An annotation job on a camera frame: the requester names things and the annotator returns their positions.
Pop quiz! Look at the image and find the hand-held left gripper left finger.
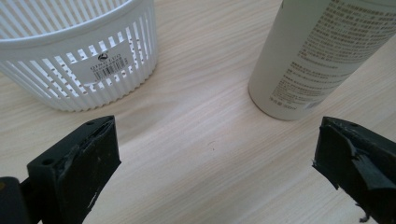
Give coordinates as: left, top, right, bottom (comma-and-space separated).
26, 115, 122, 224

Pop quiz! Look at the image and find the white slotted plastic basket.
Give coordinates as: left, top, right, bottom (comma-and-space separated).
0, 0, 159, 113

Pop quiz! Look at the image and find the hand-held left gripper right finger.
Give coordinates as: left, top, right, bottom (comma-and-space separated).
312, 116, 396, 224

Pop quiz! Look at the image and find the cream printed bottle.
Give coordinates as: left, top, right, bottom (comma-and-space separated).
247, 0, 396, 121

